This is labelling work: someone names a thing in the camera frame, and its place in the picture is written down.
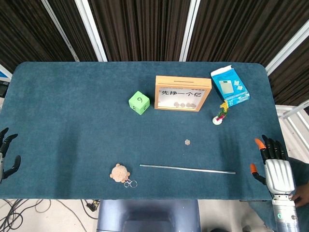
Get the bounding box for green foam number die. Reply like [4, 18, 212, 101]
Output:
[128, 90, 151, 116]

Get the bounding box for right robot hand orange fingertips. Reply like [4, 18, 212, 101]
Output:
[250, 134, 296, 195]

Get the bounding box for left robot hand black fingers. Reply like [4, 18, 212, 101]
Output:
[0, 127, 22, 184]

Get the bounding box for wide white partition post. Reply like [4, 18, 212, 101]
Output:
[74, 0, 108, 62]
[265, 25, 309, 75]
[179, 0, 201, 62]

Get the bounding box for white post with blue sign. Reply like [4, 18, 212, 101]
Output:
[0, 63, 13, 84]

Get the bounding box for wooden coin box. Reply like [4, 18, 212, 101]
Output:
[154, 75, 212, 112]

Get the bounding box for colourful feather shuttlecock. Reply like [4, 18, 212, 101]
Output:
[212, 100, 229, 126]

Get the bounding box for beige plush keychain with rings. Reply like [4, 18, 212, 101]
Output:
[110, 163, 138, 189]

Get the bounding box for black power plug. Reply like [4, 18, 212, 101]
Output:
[81, 199, 100, 213]

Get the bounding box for grey floor cable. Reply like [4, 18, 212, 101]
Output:
[35, 199, 88, 232]

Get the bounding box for aluminium frame rack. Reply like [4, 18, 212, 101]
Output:
[276, 100, 309, 145]

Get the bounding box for black floor cable bundle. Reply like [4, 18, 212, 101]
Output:
[0, 199, 27, 232]

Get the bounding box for blue-green table cloth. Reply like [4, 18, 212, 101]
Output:
[0, 61, 288, 201]

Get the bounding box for blue cardboard carton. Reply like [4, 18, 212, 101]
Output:
[210, 65, 251, 108]

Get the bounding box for long thin metal rod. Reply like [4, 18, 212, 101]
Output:
[139, 164, 236, 175]

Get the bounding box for blue-grey robot torso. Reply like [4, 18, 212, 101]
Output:
[96, 199, 201, 232]

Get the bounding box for thin grey partition post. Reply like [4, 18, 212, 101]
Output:
[40, 0, 80, 62]

